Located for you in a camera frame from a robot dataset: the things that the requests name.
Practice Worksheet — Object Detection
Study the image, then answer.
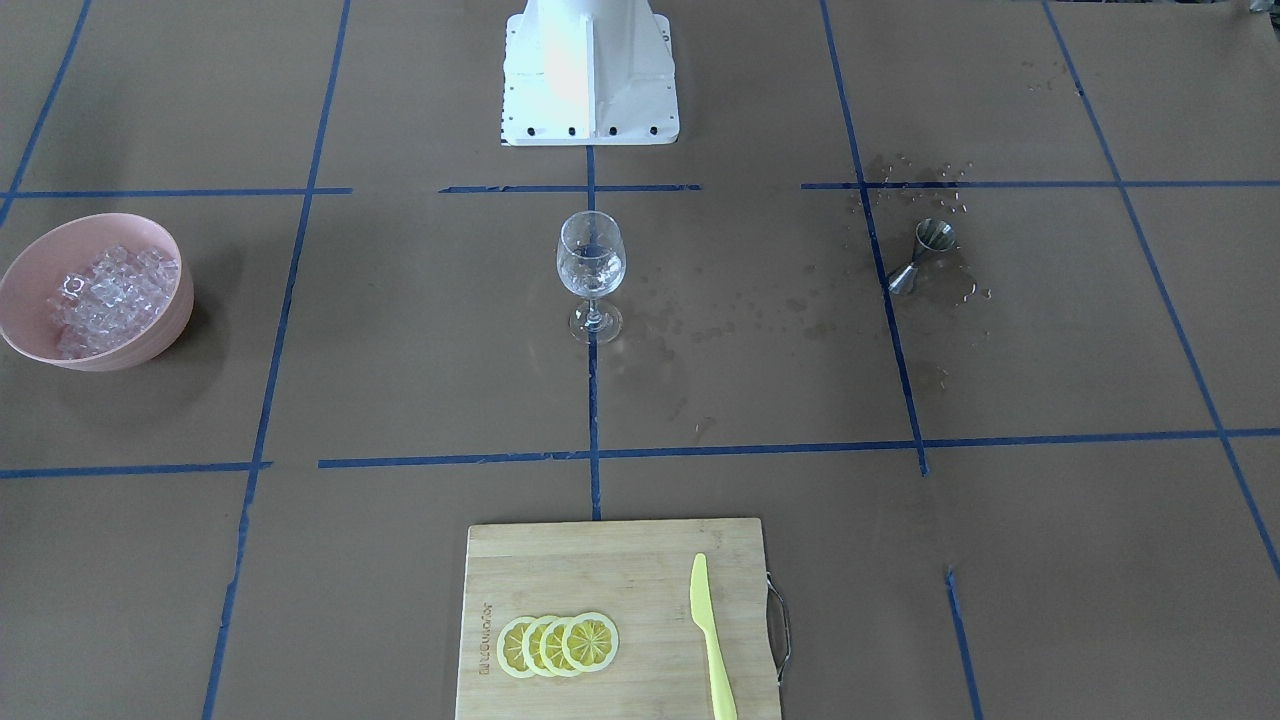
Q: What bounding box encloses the steel double jigger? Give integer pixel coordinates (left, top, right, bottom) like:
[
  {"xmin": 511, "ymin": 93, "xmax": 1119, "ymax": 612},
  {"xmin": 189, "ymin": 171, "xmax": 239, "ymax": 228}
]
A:
[{"xmin": 886, "ymin": 218, "xmax": 957, "ymax": 296}]

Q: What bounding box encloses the clear wine glass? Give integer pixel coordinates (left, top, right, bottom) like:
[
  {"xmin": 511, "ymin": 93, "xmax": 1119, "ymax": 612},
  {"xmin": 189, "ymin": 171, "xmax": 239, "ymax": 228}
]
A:
[{"xmin": 556, "ymin": 210, "xmax": 627, "ymax": 345}]

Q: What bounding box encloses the pile of clear ice cubes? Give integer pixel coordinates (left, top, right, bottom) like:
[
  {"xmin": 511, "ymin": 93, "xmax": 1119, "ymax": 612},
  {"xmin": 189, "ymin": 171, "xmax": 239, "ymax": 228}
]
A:
[{"xmin": 47, "ymin": 243, "xmax": 180, "ymax": 360}]

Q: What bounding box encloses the bamboo cutting board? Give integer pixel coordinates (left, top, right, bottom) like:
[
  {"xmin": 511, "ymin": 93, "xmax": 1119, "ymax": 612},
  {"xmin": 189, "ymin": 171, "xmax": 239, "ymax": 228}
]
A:
[{"xmin": 454, "ymin": 518, "xmax": 782, "ymax": 719}]

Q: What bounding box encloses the yellow plastic knife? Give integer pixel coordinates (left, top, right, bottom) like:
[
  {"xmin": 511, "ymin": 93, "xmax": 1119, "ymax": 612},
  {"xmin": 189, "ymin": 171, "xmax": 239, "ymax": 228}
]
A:
[{"xmin": 687, "ymin": 553, "xmax": 739, "ymax": 719}]

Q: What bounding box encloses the pink bowl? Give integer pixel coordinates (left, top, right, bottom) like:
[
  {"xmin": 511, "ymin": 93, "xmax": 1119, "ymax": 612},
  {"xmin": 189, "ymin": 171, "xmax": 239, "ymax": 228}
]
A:
[{"xmin": 1, "ymin": 213, "xmax": 195, "ymax": 372}]

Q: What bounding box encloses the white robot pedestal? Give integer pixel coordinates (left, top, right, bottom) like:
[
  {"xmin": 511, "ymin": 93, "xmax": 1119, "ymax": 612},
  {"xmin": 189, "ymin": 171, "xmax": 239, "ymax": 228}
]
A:
[{"xmin": 500, "ymin": 1, "xmax": 681, "ymax": 147}]

